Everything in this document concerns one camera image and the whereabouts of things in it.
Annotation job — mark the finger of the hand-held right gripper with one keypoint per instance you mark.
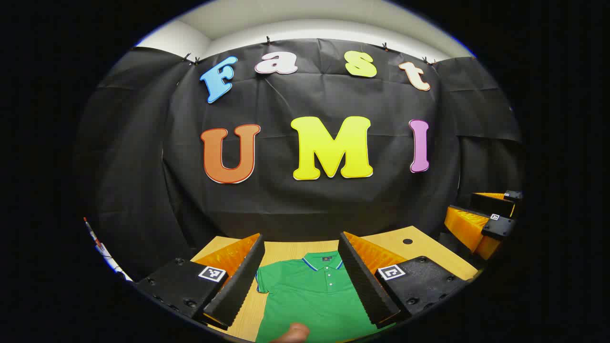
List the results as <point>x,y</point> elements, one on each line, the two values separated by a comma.
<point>491,205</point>
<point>464,226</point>

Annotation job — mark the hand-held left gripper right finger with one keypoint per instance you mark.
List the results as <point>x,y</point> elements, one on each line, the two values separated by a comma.
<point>364,286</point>

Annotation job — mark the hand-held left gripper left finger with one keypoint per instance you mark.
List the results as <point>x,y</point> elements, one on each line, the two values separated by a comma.
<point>238,286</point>

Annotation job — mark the green T-shirt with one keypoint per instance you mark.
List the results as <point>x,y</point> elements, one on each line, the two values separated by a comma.
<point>314,300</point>

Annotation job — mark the white side desk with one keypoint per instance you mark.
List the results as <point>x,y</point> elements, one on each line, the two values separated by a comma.
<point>110,261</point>

